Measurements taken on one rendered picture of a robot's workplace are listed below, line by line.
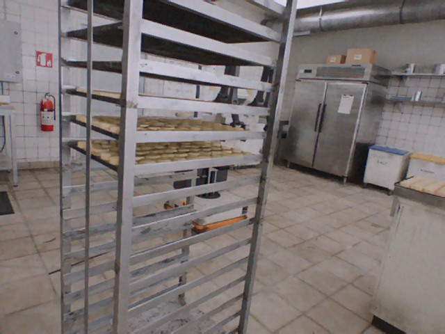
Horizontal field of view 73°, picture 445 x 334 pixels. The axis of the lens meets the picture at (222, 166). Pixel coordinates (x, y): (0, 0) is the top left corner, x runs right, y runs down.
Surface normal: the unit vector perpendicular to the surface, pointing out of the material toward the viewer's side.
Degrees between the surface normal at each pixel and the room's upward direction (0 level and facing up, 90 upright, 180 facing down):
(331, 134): 89
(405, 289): 90
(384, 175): 93
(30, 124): 90
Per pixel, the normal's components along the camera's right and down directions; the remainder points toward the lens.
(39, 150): 0.64, 0.24
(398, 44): -0.76, 0.06
